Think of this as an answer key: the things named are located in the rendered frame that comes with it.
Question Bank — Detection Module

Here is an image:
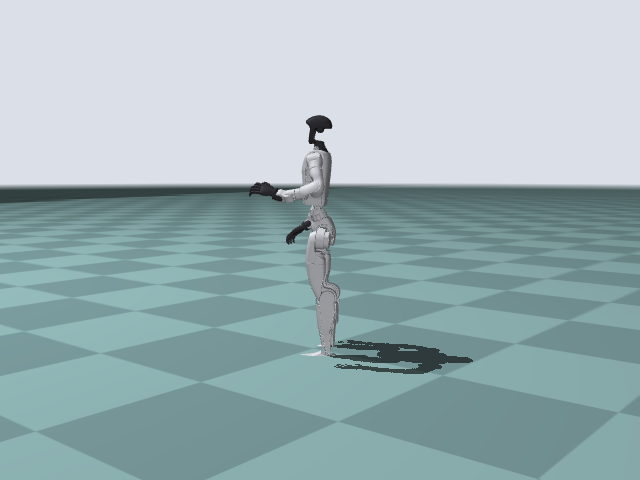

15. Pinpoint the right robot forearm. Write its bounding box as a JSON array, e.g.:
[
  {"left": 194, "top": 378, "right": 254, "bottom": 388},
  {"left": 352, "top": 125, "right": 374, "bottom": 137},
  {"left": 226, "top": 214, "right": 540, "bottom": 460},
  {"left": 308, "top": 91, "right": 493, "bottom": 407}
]
[{"left": 305, "top": 205, "right": 324, "bottom": 229}]

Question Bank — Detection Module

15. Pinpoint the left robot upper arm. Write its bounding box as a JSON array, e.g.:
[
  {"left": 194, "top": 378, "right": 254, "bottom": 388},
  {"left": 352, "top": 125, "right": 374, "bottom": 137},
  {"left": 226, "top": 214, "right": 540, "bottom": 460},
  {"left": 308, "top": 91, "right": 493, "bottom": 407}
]
[{"left": 306, "top": 152, "right": 324, "bottom": 198}]

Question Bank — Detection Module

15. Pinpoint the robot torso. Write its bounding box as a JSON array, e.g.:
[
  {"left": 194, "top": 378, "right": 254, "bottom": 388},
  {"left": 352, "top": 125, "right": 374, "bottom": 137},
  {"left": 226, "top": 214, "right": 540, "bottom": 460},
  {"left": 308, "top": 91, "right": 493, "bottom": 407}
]
[{"left": 302, "top": 146, "right": 336, "bottom": 240}]

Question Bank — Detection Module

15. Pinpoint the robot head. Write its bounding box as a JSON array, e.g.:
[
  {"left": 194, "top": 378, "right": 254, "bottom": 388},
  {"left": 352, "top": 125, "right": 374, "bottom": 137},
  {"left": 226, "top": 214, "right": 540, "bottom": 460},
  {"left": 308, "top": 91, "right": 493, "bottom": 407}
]
[{"left": 306, "top": 115, "right": 332, "bottom": 153}]

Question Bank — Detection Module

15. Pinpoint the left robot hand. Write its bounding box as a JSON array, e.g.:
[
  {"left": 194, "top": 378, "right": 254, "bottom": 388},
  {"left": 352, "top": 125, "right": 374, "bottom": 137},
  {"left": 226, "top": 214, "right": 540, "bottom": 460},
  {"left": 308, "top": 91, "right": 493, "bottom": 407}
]
[{"left": 249, "top": 182, "right": 282, "bottom": 202}]

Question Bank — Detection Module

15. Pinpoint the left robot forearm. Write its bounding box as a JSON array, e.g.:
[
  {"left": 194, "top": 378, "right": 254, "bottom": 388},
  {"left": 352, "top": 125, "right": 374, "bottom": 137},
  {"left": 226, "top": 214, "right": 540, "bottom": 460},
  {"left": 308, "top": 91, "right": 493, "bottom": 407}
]
[{"left": 275, "top": 182, "right": 320, "bottom": 203}]

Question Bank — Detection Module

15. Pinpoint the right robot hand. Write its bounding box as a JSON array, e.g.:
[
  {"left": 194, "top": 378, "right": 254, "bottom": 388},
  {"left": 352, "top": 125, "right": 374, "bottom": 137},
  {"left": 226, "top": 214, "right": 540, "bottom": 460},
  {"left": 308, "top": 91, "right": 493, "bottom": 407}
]
[{"left": 286, "top": 220, "right": 311, "bottom": 244}]

